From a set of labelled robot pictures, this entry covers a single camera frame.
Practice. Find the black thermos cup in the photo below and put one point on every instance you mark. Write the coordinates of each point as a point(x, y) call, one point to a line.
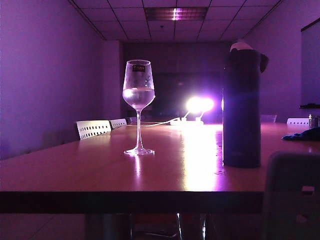
point(241, 112)

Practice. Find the clear stemmed wine glass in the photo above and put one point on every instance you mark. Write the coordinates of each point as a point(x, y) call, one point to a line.
point(138, 96)

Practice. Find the white power strip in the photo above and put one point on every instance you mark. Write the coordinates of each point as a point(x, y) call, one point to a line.
point(187, 122)

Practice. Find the dark chair backrest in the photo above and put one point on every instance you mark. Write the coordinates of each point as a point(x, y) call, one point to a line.
point(131, 120)

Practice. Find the bright plug-in lamp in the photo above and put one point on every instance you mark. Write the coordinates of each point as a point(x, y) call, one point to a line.
point(193, 103)
point(208, 103)

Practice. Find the small white perforated chair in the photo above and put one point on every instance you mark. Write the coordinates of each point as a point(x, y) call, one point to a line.
point(118, 123)

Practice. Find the large white perforated chair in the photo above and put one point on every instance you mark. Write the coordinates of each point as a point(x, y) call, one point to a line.
point(93, 128)

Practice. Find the chair with chrome legs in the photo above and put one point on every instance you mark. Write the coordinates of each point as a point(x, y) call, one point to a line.
point(179, 225)

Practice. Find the ceiling light panel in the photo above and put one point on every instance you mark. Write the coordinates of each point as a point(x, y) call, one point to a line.
point(176, 13)

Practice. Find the grey chair backrest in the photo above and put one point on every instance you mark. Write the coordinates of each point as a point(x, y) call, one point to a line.
point(268, 118)

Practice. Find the dark table leg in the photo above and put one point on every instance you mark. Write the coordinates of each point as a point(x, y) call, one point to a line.
point(107, 226)

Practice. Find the white slotted chair backrest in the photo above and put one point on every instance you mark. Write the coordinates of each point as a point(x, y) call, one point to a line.
point(298, 121)

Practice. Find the dark crumpled cloth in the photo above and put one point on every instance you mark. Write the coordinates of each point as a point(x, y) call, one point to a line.
point(303, 136)

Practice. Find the big grey plastic chair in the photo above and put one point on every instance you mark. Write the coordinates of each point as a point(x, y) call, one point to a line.
point(285, 195)

